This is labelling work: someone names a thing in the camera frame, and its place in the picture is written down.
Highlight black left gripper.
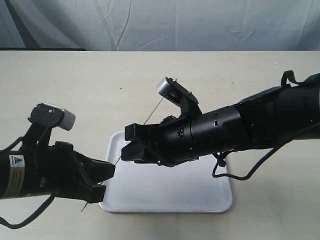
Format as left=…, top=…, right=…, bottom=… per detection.
left=23, top=141, right=116, bottom=203

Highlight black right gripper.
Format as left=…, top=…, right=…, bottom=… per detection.
left=121, top=106, right=242, bottom=167

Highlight thin metal skewer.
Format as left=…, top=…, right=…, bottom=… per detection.
left=80, top=77, right=169, bottom=212

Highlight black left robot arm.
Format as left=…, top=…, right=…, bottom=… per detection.
left=0, top=141, right=116, bottom=204

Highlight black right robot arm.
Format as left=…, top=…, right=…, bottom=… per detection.
left=121, top=70, right=320, bottom=167

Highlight white plastic tray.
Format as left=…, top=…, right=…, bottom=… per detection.
left=99, top=131, right=233, bottom=213

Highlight grey backdrop curtain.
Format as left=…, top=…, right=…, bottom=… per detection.
left=0, top=0, right=320, bottom=51

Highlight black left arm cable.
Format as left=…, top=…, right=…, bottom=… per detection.
left=0, top=193, right=57, bottom=230

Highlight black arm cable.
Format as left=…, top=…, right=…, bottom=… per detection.
left=0, top=193, right=57, bottom=230
left=211, top=124, right=320, bottom=181

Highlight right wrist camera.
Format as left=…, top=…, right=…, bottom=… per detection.
left=156, top=77, right=203, bottom=119

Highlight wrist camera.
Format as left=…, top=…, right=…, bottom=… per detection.
left=28, top=102, right=76, bottom=131
left=156, top=77, right=203, bottom=119

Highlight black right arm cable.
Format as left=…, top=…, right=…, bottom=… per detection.
left=211, top=124, right=320, bottom=181

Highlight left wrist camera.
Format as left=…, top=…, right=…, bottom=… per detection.
left=28, top=102, right=76, bottom=131

